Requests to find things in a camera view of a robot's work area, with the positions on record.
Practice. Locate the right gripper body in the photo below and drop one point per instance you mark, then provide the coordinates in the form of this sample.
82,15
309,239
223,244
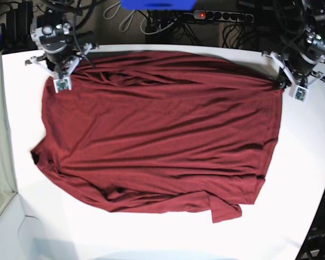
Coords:
63,68

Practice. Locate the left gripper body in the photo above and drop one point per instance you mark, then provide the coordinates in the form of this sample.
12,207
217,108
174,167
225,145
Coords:
299,70

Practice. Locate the dark red t-shirt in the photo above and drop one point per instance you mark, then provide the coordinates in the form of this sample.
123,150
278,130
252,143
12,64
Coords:
157,132

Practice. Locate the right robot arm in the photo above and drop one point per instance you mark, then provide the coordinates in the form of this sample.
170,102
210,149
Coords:
56,36

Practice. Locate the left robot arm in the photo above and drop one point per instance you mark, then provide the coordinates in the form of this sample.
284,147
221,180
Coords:
303,37

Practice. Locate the black power strip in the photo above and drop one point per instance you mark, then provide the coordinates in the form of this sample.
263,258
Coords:
223,16

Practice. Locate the blue box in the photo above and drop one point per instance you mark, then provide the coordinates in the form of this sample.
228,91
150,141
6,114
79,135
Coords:
158,4

